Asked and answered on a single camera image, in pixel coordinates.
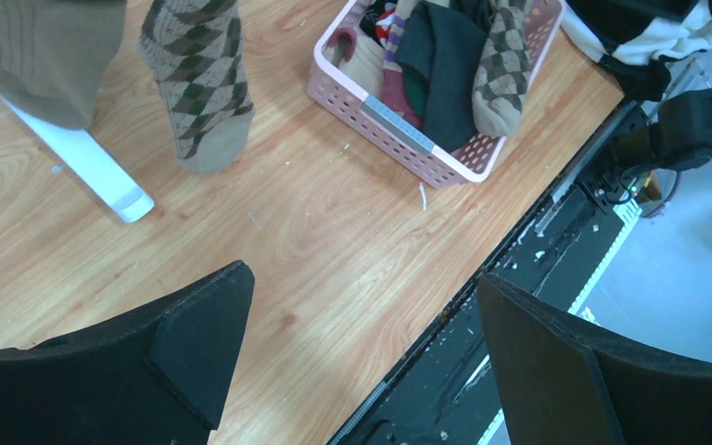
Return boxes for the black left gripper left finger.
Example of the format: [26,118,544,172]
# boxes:
[0,261,255,444]

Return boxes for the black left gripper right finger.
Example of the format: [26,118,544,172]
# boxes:
[477,274,712,444]

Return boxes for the brown argyle sock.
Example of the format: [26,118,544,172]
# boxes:
[471,0,533,137]
[138,0,255,173]

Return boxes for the beige purple striped sock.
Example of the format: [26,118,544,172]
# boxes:
[380,0,422,129]
[323,27,385,97]

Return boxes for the dark green sock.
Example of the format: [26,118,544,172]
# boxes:
[402,67,429,118]

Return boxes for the black sock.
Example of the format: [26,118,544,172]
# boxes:
[395,1,488,152]

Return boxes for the pink plastic basket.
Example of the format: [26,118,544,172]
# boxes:
[307,1,566,188]

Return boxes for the white metal drying rack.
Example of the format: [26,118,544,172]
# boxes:
[0,94,155,223]

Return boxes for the tan sock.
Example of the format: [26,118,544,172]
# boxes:
[0,1,127,130]

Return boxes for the black white checkered blanket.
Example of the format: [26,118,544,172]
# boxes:
[562,1,712,102]

